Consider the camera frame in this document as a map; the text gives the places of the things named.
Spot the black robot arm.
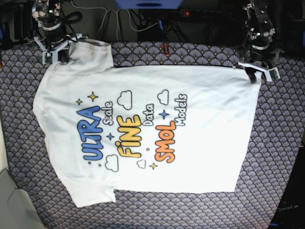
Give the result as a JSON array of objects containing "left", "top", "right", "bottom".
[
  {"left": 32, "top": 0, "right": 69, "bottom": 64},
  {"left": 243, "top": 0, "right": 275, "bottom": 84}
]

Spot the grey plastic bin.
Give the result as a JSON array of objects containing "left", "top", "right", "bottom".
[{"left": 0, "top": 169, "right": 44, "bottom": 229}]

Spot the red black clamp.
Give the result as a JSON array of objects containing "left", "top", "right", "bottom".
[{"left": 162, "top": 42, "right": 170, "bottom": 56}]

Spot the black power strip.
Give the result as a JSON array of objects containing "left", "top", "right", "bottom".
[{"left": 178, "top": 9, "right": 225, "bottom": 18}]

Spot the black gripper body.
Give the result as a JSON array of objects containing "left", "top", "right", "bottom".
[
  {"left": 248, "top": 36, "right": 272, "bottom": 66},
  {"left": 38, "top": 19, "right": 67, "bottom": 45}
]

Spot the blue box at top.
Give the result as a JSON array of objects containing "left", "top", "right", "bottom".
[{"left": 115, "top": 0, "right": 182, "bottom": 10}]

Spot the white printed T-shirt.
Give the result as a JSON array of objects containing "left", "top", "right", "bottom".
[{"left": 33, "top": 40, "right": 262, "bottom": 208}]

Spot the purple fan-pattern table mat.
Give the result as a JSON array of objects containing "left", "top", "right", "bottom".
[{"left": 0, "top": 44, "right": 305, "bottom": 229}]

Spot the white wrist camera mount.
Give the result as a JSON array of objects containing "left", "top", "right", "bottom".
[
  {"left": 237, "top": 62, "right": 281, "bottom": 82},
  {"left": 34, "top": 33, "right": 83, "bottom": 64}
]

